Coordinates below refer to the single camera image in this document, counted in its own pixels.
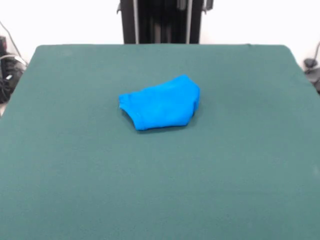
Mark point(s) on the blue laundry item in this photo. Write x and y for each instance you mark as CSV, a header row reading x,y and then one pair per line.
x,y
160,105

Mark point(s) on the dark green table cloth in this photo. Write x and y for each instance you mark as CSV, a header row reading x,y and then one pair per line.
x,y
75,175

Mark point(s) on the black floor device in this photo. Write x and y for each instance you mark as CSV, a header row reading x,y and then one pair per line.
x,y
315,82

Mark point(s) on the small black plug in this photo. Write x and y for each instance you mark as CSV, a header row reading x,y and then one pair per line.
x,y
310,62

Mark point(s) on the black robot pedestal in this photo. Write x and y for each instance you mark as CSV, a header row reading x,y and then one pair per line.
x,y
160,22

